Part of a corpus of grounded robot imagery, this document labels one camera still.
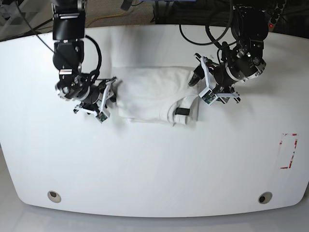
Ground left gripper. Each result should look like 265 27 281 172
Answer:
188 53 240 104

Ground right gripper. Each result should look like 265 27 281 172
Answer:
73 77 123 117

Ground white printed T-shirt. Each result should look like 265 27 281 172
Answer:
112 67 199 125

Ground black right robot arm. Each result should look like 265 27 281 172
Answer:
51 0 116 122

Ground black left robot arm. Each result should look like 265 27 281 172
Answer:
189 5 268 105

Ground white power strip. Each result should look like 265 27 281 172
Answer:
268 0 286 32

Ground red tape rectangle marking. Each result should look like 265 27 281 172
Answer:
277 133 298 170

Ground left table grommet hole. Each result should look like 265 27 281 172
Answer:
47 191 61 203

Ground table grommet hole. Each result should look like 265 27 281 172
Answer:
47 191 61 203
258 192 273 204

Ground right table grommet hole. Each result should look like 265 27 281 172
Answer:
258 192 273 204

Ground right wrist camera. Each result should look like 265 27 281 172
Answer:
96 112 108 123

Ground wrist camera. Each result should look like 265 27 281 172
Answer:
199 87 218 105
96 112 108 123

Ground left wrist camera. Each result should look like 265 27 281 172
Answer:
199 87 218 105

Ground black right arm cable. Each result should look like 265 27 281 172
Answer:
84 35 103 75

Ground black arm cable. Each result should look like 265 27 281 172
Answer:
179 21 239 48
84 35 103 75

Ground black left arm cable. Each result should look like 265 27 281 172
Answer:
179 21 239 48

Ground yellow cable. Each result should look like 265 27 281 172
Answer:
86 9 131 26

